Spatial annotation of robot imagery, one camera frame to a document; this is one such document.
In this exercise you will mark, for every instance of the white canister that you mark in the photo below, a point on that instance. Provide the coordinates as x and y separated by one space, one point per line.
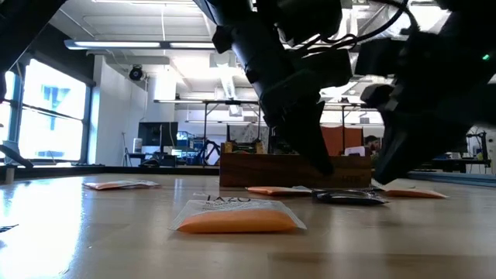
137 145

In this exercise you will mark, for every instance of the person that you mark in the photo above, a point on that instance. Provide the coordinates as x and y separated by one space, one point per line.
373 142

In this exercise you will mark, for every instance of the dark packet corner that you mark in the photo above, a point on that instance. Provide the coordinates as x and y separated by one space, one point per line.
7 229

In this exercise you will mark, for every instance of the black table edge frame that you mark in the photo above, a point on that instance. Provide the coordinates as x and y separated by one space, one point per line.
116 170

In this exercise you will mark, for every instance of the black diagonal strut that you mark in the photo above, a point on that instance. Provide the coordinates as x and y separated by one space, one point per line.
15 157

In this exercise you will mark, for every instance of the dark silver foil tea packet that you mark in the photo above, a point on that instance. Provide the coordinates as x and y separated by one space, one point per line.
345 197

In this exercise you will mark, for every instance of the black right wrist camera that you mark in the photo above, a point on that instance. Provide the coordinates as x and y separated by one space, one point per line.
379 56

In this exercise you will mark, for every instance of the long ceiling light strip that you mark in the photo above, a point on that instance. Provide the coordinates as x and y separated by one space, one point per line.
191 45
116 44

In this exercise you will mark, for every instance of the large bright window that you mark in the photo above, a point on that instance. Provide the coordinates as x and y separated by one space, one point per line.
50 135

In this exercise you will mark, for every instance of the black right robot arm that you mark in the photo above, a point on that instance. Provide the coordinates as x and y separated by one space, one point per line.
457 38

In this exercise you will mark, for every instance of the black ceiling camera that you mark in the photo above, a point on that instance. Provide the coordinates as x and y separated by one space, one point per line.
136 73

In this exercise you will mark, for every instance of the blue background robot arm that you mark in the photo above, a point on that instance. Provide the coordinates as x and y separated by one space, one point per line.
207 151

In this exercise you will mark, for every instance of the dark background desk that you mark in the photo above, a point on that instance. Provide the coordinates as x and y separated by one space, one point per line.
457 164

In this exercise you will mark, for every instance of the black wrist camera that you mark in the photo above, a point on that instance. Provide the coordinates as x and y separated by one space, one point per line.
379 56
310 19

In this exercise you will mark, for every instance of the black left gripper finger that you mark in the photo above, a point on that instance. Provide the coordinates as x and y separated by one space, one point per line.
302 124

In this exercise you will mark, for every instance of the black computer monitor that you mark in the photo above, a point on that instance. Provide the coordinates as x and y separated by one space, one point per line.
157 133

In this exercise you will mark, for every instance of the dark wooden tea box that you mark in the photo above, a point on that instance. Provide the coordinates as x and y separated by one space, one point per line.
263 170

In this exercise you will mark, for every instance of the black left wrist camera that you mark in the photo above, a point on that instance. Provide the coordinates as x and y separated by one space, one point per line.
310 19

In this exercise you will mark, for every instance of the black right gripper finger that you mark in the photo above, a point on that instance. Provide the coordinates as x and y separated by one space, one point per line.
399 151

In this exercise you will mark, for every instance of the black metal workstation frame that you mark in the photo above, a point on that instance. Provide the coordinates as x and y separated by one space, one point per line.
205 116

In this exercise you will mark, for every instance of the Tazo orange white tea packet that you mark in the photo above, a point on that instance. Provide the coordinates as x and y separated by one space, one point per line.
236 221

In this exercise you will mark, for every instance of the orange partition panel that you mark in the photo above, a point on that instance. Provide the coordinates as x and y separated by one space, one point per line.
341 139

